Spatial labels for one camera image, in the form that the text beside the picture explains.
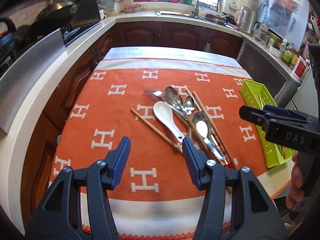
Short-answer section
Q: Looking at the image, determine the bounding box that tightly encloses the cream chopstick red band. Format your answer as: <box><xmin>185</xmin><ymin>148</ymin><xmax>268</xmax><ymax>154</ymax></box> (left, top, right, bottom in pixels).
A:
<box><xmin>192</xmin><ymin>90</ymin><xmax>238</xmax><ymax>169</ymax></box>

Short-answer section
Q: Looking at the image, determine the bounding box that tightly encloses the wide steel soup spoon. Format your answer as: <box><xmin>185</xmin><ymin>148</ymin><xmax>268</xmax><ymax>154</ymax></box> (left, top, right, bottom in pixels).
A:
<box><xmin>191</xmin><ymin>110</ymin><xmax>226</xmax><ymax>162</ymax></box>

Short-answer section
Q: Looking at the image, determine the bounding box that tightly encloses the medium steel spoon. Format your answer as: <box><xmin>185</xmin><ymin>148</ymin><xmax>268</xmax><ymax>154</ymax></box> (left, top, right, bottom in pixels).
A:
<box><xmin>183</xmin><ymin>95</ymin><xmax>195</xmax><ymax>115</ymax></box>

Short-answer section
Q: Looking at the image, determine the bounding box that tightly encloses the steel fork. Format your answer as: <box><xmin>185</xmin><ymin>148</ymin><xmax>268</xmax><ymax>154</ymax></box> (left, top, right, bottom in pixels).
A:
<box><xmin>144</xmin><ymin>90</ymin><xmax>187</xmax><ymax>120</ymax></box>

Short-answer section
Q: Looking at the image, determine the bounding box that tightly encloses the thin bamboo chopstick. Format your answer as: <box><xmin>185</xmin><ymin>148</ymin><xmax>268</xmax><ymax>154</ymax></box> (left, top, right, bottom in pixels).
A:
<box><xmin>130</xmin><ymin>108</ymin><xmax>183</xmax><ymax>154</ymax></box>

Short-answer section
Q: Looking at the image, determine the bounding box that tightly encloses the large steel spoon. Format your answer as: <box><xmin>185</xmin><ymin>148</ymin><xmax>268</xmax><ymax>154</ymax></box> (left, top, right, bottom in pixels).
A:
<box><xmin>165</xmin><ymin>86</ymin><xmax>187</xmax><ymax>115</ymax></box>

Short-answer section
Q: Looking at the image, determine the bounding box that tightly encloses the white ceramic spoon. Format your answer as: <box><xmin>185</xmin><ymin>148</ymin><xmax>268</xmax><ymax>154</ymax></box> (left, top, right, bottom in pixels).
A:
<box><xmin>153</xmin><ymin>101</ymin><xmax>185</xmax><ymax>143</ymax></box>

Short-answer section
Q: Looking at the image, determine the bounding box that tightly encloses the steel kitchen faucet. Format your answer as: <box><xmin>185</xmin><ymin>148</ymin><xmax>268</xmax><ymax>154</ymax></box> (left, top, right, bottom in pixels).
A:
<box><xmin>191</xmin><ymin>0</ymin><xmax>199</xmax><ymax>18</ymax></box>

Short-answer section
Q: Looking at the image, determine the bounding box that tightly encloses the person's right hand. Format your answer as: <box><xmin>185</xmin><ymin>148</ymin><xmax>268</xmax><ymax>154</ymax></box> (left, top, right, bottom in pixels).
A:
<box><xmin>286</xmin><ymin>151</ymin><xmax>304</xmax><ymax>209</ymax></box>

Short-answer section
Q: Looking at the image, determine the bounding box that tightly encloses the green plastic utensil tray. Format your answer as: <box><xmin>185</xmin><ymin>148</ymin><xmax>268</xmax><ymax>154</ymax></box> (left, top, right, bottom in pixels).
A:
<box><xmin>240</xmin><ymin>79</ymin><xmax>295</xmax><ymax>168</ymax></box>

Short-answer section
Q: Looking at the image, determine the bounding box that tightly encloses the white refrigerator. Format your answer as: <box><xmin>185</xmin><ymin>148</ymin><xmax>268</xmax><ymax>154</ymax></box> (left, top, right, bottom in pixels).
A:
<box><xmin>287</xmin><ymin>70</ymin><xmax>318</xmax><ymax>117</ymax></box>

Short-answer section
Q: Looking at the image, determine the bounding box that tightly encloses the red white canister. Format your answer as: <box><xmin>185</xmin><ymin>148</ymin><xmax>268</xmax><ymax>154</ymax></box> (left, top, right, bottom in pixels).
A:
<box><xmin>292</xmin><ymin>56</ymin><xmax>309</xmax><ymax>81</ymax></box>

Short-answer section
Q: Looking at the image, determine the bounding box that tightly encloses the white bowl on counter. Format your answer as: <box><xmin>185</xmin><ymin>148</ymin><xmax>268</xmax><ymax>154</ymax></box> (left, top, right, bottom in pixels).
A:
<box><xmin>269</xmin><ymin>46</ymin><xmax>281</xmax><ymax>58</ymax></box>

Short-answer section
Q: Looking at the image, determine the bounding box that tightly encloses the steel electric kettle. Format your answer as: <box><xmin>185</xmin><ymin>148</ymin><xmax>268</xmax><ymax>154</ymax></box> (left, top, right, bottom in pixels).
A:
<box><xmin>234</xmin><ymin>6</ymin><xmax>257</xmax><ymax>35</ymax></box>

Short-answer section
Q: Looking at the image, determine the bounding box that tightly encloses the orange H-pattern cloth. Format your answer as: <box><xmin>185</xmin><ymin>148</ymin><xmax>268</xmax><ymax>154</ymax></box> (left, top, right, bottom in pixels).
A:
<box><xmin>50</xmin><ymin>57</ymin><xmax>292</xmax><ymax>239</ymax></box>

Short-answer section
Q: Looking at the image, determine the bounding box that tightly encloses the black wok pan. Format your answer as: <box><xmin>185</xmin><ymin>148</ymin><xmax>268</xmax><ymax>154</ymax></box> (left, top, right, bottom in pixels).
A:
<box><xmin>34</xmin><ymin>0</ymin><xmax>82</xmax><ymax>26</ymax></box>

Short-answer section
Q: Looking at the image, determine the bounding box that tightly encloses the black kettle red handle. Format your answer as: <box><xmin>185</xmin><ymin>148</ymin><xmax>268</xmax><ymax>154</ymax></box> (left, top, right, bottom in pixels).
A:
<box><xmin>0</xmin><ymin>17</ymin><xmax>16</xmax><ymax>64</ymax></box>

